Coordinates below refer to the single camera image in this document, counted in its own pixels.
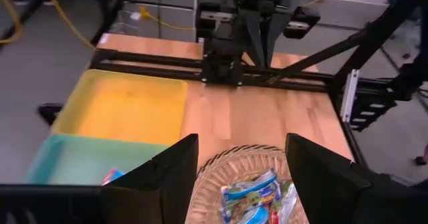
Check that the teal plastic bin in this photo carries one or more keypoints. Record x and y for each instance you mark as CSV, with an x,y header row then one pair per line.
x,y
87,160

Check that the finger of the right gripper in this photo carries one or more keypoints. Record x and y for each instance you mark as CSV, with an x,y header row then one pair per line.
x,y
258,33
275,30

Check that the white frame bracket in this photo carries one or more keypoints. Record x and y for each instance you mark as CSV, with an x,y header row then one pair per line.
x,y
349,93

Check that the black aluminium table frame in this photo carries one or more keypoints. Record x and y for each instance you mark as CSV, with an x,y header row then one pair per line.
x,y
150,58

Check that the yellow plastic bin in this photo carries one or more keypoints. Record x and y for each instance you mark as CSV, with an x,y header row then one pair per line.
x,y
127,110

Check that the blue green granola bar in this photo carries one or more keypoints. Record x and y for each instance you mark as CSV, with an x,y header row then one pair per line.
x,y
247,194

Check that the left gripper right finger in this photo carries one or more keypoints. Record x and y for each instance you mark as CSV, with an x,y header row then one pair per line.
x,y
327,190

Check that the round woven straw placemat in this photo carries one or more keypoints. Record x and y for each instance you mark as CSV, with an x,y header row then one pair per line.
x,y
234,164

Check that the red green granola bar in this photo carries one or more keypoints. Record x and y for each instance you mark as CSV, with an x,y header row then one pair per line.
x,y
275,218

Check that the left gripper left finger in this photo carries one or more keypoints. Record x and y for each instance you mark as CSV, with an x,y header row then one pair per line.
x,y
160,190

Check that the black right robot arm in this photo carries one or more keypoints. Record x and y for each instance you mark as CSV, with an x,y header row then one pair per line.
x,y
220,60

